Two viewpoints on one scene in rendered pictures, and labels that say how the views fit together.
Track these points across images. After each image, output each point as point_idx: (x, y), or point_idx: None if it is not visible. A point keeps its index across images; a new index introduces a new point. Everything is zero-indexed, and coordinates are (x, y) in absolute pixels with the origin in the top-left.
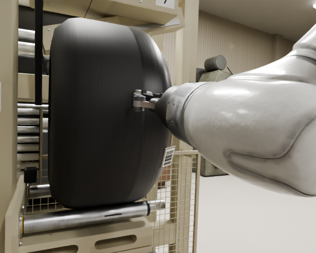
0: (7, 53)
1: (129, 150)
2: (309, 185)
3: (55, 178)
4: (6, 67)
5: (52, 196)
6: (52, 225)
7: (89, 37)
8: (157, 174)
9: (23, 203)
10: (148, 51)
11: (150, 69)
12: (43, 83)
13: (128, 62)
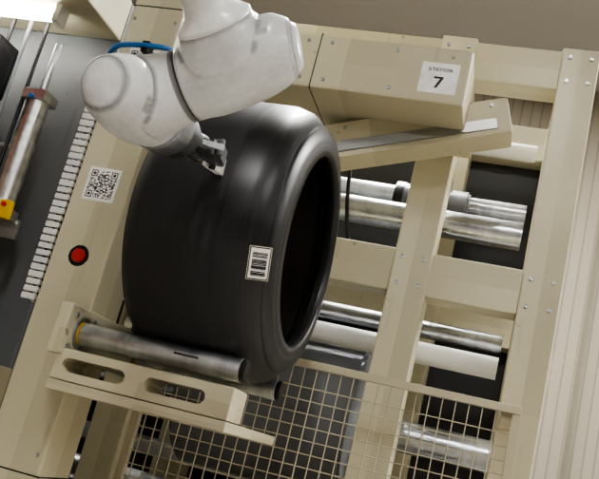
0: None
1: (196, 234)
2: (88, 98)
3: (122, 270)
4: (132, 155)
5: (128, 316)
6: (109, 340)
7: None
8: (242, 290)
9: None
10: (268, 124)
11: (255, 140)
12: None
13: (230, 132)
